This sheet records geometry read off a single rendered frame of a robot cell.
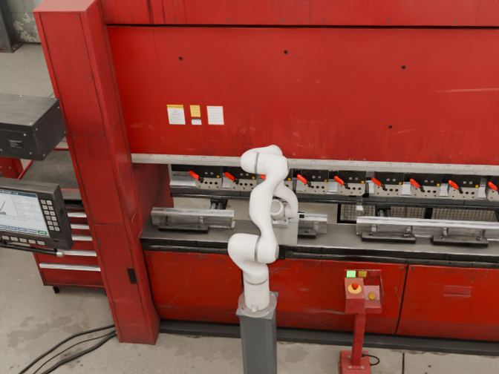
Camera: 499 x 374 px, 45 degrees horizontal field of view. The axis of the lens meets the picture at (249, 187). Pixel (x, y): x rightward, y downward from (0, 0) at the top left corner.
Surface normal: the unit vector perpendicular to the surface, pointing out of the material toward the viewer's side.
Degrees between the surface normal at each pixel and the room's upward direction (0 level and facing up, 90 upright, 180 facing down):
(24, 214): 90
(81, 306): 0
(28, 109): 0
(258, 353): 90
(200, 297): 90
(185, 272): 90
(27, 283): 0
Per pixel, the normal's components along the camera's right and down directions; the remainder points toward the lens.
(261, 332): -0.21, 0.59
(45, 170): -0.04, -0.80
